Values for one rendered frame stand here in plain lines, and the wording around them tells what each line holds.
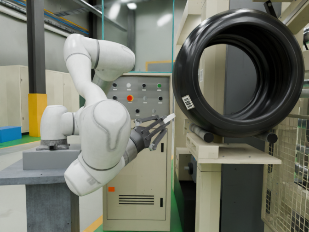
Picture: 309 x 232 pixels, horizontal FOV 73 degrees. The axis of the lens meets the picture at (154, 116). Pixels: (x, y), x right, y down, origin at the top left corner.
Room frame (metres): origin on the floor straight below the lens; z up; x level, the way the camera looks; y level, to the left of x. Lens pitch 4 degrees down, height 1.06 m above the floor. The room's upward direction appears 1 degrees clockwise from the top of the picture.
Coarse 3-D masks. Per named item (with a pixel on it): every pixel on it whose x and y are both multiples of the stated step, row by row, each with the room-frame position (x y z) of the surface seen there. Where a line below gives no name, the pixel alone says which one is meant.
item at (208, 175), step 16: (208, 0) 1.27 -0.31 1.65; (224, 0) 1.27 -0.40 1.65; (208, 16) 1.27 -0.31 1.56; (208, 48) 1.27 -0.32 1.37; (224, 48) 1.27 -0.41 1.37; (208, 64) 1.27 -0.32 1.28; (224, 64) 1.27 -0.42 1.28; (208, 80) 1.27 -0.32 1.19; (224, 80) 1.27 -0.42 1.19; (208, 96) 1.27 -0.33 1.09; (208, 176) 1.27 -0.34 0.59; (208, 192) 1.27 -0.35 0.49; (208, 208) 1.27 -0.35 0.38; (208, 224) 1.27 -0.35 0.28
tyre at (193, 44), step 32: (192, 32) 0.93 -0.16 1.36; (224, 32) 1.15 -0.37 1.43; (256, 32) 1.09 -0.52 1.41; (288, 32) 0.89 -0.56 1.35; (192, 64) 0.89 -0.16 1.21; (256, 64) 1.17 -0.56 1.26; (288, 64) 0.91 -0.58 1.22; (192, 96) 0.89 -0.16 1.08; (256, 96) 1.16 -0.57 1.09; (288, 96) 0.89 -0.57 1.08; (224, 128) 0.89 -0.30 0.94; (256, 128) 0.89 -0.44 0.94
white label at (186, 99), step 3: (186, 96) 0.90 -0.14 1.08; (183, 99) 0.92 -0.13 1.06; (186, 99) 0.91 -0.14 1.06; (189, 99) 0.89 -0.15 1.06; (186, 102) 0.91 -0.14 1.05; (189, 102) 0.90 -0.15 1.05; (186, 105) 0.92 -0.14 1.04; (189, 105) 0.91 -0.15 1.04; (192, 105) 0.90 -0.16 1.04; (189, 108) 0.91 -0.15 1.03
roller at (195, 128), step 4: (192, 124) 1.24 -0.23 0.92; (192, 128) 1.17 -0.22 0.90; (196, 128) 1.08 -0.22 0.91; (200, 128) 1.03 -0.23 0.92; (196, 132) 1.06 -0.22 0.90; (200, 132) 0.98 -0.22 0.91; (204, 132) 0.93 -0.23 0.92; (208, 132) 0.91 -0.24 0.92; (200, 136) 0.96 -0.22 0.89; (204, 136) 0.90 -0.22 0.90; (208, 136) 0.90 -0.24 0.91; (212, 136) 0.90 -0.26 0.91; (204, 140) 0.91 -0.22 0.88; (208, 140) 0.90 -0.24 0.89; (212, 140) 0.90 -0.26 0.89
